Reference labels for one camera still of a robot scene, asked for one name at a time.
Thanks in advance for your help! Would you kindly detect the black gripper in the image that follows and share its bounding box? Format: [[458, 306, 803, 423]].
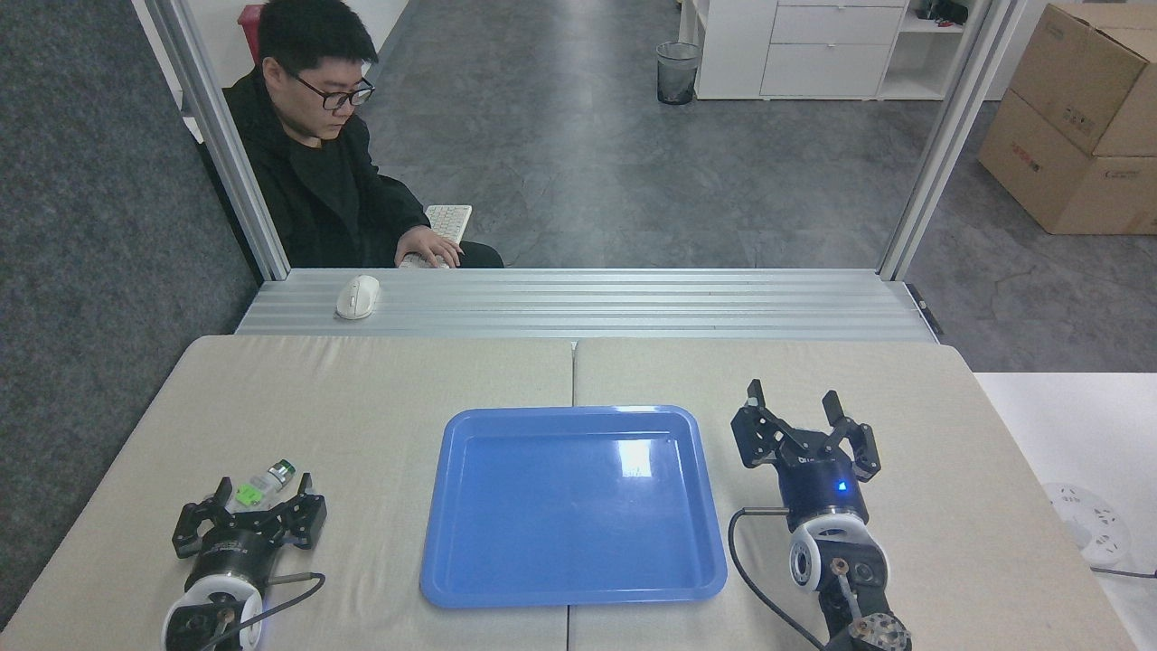
[[172, 472, 328, 590], [731, 379, 883, 531]]

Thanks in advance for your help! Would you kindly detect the white green-labelled switch part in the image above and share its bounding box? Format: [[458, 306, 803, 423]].
[[226, 459, 297, 514]]

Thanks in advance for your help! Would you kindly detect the blue plastic tray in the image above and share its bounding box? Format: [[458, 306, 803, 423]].
[[419, 405, 729, 609]]

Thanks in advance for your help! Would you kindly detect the person's hand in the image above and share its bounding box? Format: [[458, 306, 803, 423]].
[[395, 226, 465, 269]]

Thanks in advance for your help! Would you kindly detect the beige table mat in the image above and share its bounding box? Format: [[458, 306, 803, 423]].
[[568, 338, 1138, 651], [0, 335, 575, 651]]

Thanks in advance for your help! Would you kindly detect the white computer mouse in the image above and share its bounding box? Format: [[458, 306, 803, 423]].
[[335, 275, 381, 321]]

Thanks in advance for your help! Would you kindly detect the white round power socket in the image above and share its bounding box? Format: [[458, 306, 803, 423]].
[[1041, 482, 1131, 568]]

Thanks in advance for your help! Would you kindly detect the person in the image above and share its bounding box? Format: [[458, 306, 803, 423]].
[[194, 0, 504, 269]]

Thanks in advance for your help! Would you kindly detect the cardboard box with red print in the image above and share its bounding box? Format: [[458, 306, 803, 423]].
[[977, 89, 1157, 236]]

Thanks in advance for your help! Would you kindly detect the white keyboard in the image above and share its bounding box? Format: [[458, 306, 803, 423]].
[[400, 204, 473, 269]]

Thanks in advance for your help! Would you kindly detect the white drawer cabinet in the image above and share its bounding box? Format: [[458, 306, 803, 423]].
[[678, 0, 973, 101]]

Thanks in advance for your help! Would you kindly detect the grey mesh waste bin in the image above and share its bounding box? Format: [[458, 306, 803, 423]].
[[656, 41, 703, 106]]

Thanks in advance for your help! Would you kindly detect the large cardboard box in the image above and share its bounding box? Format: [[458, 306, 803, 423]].
[[1008, 2, 1157, 158]]

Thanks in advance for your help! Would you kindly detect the red container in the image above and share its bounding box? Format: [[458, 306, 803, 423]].
[[238, 4, 265, 64]]

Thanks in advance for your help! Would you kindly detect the ribbed aluminium rail platform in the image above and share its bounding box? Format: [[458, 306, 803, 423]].
[[235, 268, 944, 343]]

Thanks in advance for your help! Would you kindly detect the silver aluminium post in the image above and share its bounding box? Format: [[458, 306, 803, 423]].
[[877, 0, 1027, 281], [145, 0, 292, 281]]

